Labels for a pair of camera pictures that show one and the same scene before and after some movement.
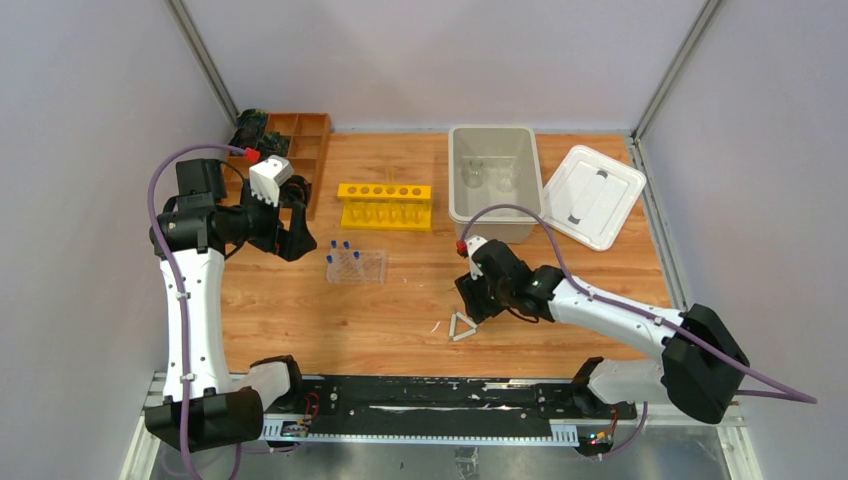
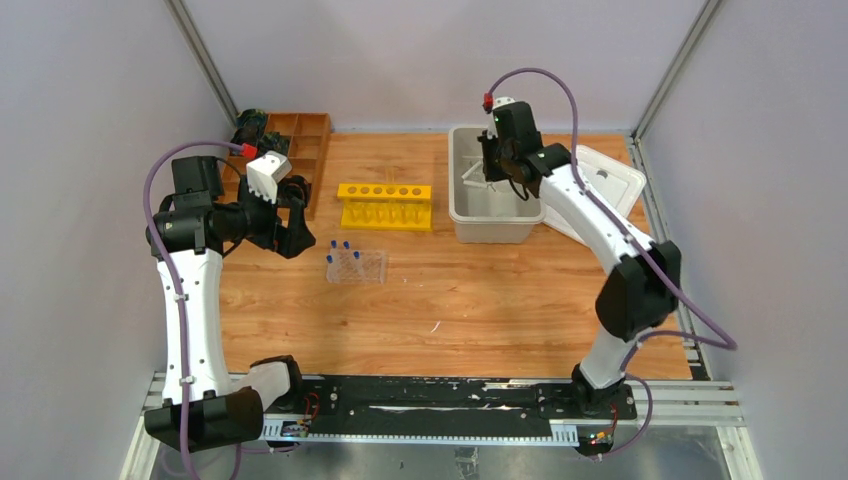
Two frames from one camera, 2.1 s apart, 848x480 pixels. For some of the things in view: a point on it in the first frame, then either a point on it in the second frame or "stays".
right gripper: [475, 304] to [491, 174]
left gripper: [286, 223] stays
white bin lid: [590, 197] stays
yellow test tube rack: [386, 206] stays
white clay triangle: [452, 329] to [475, 176]
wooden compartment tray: [309, 134] stays
